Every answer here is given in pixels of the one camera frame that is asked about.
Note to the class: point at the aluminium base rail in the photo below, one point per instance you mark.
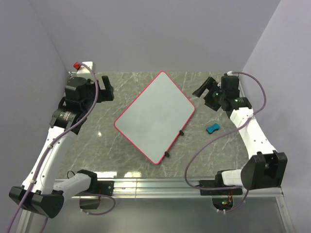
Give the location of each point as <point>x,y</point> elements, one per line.
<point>153,188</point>

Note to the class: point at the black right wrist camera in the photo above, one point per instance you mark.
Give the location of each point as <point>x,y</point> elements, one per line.
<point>229,82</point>

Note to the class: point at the aluminium side rail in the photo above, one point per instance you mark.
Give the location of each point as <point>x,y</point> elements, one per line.
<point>249,129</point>

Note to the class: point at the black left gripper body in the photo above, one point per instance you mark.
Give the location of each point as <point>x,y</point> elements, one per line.
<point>90,101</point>

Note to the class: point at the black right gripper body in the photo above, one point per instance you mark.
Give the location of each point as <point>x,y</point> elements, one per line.
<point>213,98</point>

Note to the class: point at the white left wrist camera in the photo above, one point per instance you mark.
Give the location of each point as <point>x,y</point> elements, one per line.
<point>81,70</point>

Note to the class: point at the pink framed whiteboard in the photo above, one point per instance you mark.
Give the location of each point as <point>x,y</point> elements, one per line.
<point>155,118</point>

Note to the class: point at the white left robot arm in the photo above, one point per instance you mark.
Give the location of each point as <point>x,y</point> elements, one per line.
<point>38,193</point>

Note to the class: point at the blue bone-shaped eraser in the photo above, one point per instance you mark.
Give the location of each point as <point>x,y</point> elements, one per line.
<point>211,129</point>

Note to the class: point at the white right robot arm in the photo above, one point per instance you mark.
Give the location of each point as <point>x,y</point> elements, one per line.
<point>266,166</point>

